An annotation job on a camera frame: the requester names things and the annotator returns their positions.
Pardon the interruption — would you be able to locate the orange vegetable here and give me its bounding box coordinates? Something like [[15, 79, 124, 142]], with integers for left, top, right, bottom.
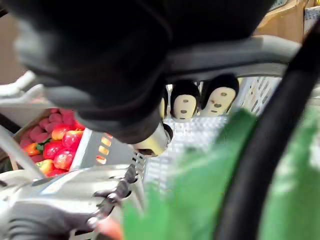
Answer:
[[96, 216, 124, 240]]

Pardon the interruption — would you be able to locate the grey plastic shopping basket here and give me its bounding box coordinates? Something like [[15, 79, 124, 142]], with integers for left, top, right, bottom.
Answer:
[[71, 76, 285, 240]]

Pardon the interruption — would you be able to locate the brown cardboard box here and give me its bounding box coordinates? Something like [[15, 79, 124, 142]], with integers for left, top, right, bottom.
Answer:
[[253, 0, 310, 44]]

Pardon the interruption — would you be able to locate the grey metal bar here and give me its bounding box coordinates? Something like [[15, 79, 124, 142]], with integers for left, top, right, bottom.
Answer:
[[0, 124, 45, 180]]

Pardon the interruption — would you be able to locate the green leafy vegetable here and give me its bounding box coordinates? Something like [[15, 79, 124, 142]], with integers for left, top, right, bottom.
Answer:
[[122, 106, 320, 240]]

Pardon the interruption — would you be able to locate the thick black cable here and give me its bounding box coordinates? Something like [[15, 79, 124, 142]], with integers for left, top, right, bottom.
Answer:
[[216, 23, 320, 240]]

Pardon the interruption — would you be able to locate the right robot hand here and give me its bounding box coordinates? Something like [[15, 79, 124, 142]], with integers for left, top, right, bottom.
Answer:
[[0, 0, 276, 157]]

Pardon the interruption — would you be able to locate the red yellow apple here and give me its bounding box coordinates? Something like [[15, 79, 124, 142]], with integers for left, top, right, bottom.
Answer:
[[51, 123, 74, 141]]

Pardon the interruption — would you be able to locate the grey basket handle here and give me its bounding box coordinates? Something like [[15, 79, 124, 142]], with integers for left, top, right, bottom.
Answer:
[[163, 34, 302, 82]]

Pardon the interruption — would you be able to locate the cardboard fruit crate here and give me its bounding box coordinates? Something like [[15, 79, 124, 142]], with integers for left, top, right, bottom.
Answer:
[[12, 107, 87, 178]]

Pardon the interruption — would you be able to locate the orange bell pepper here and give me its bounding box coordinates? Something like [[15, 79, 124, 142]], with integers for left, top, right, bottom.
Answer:
[[23, 142, 41, 157], [35, 159, 56, 175]]

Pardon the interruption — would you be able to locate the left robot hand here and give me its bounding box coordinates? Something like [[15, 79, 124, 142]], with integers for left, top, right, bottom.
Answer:
[[0, 164, 141, 240]]

